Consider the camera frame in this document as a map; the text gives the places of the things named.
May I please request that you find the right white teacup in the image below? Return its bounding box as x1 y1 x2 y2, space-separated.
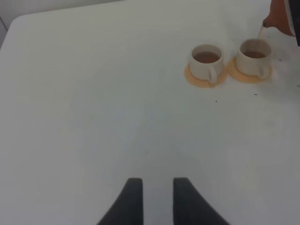
235 38 272 79

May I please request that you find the right orange coaster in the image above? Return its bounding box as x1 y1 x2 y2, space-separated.
227 57 273 84

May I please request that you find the orange coaster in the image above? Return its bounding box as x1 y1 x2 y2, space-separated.
227 57 273 84
184 64 228 88

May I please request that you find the left white teacup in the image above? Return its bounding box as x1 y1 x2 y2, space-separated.
189 44 224 84

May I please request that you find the brown clay teapot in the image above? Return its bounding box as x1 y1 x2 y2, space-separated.
262 0 295 37

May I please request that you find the left orange coaster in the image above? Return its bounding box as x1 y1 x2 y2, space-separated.
184 64 228 88

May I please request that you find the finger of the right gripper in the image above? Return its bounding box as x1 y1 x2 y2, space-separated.
286 0 300 46

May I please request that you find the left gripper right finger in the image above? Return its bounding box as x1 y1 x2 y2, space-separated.
172 178 228 225

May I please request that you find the white teacup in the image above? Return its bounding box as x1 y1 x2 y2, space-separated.
189 44 224 84
235 38 272 79

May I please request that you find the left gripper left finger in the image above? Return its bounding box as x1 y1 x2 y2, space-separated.
98 178 143 225

